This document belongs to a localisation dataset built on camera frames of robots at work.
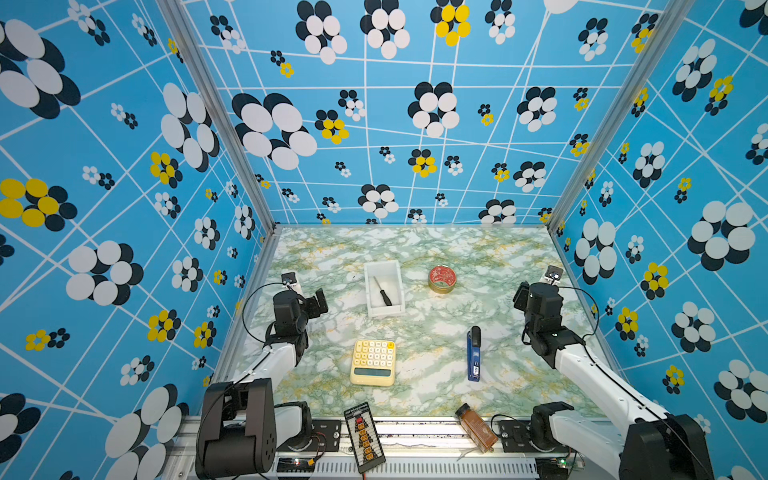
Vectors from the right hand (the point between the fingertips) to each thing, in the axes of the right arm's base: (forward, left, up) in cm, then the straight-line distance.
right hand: (538, 287), depth 84 cm
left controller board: (-41, +64, -17) cm, 78 cm away
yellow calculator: (-17, +47, -13) cm, 52 cm away
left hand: (+1, +67, -4) cm, 68 cm away
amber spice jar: (-34, +21, -11) cm, 41 cm away
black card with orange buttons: (-35, +48, -13) cm, 61 cm away
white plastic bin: (+14, +45, -13) cm, 49 cm away
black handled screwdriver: (+5, +44, -14) cm, 46 cm away
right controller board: (-41, +3, -17) cm, 44 cm away
